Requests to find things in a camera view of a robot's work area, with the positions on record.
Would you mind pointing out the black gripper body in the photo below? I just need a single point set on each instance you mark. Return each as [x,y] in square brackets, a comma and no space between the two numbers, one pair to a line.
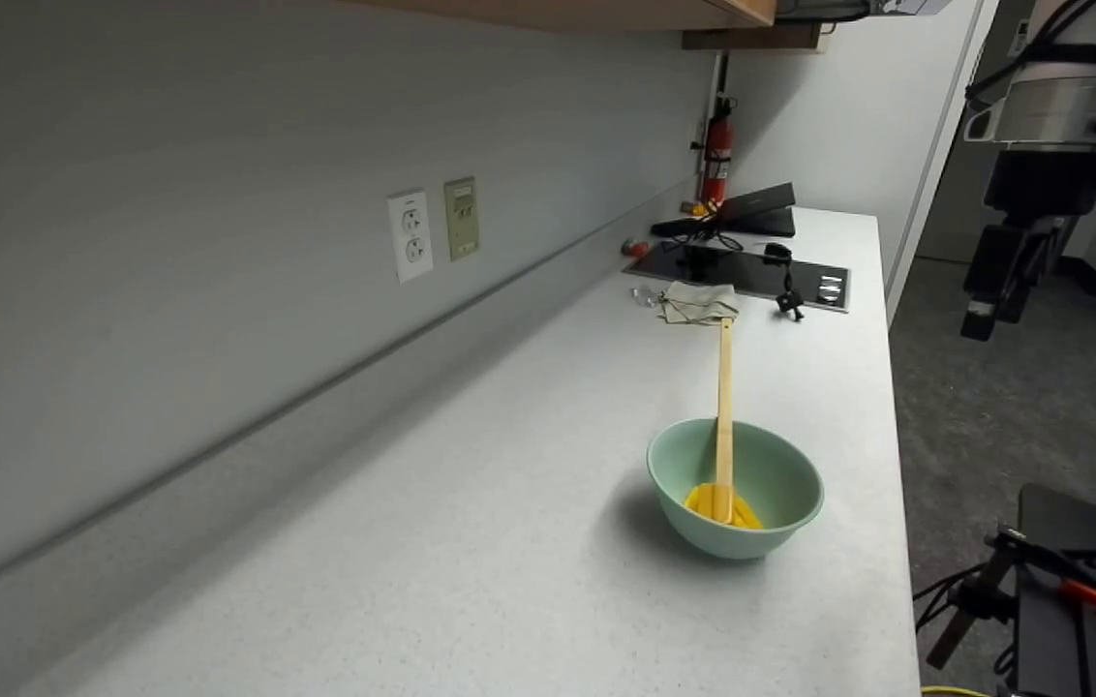
[1041,196]

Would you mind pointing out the wooden handled yellow spatula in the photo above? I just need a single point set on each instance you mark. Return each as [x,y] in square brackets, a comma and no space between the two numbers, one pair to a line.
[722,444]

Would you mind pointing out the light green bowl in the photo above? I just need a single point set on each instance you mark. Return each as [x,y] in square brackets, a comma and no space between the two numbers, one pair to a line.
[774,478]

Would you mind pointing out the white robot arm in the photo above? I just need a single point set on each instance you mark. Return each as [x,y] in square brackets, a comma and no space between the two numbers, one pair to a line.
[1041,114]

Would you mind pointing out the small black clip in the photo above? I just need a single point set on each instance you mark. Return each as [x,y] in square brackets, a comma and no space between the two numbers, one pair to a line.
[792,307]

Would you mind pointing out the range hood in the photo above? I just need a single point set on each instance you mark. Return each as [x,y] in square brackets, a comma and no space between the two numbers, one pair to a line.
[801,23]

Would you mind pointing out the red fire extinguisher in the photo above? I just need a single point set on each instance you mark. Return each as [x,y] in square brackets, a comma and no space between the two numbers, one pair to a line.
[716,146]

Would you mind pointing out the beige folded cloth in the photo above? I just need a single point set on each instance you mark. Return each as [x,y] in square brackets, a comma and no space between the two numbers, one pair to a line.
[684,305]

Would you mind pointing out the yellow food pieces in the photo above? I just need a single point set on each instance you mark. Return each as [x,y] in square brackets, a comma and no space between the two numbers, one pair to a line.
[742,514]

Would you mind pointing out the black perforated cart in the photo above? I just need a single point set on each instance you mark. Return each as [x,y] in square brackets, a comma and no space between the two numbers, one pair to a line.
[1057,636]

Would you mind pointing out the orange handled tool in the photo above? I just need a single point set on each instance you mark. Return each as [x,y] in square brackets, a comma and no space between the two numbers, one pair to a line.
[1070,576]

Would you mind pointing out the beige wall switch plate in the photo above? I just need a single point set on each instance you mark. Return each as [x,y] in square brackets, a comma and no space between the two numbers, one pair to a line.
[464,217]

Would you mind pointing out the white wall power outlet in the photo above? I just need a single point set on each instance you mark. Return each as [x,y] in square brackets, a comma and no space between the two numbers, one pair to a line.
[413,232]

